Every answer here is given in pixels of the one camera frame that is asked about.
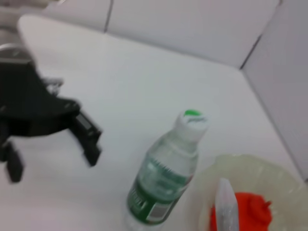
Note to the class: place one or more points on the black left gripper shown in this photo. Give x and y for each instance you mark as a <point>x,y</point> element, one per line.
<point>29,110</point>

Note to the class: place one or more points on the clear green-label water bottle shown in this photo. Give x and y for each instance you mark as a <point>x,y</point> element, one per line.
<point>163,173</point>

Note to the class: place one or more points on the orange toy fruit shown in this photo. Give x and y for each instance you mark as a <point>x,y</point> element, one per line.
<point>252,211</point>

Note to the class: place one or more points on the pale green wavy glass plate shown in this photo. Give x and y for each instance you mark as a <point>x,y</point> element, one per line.
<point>264,173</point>

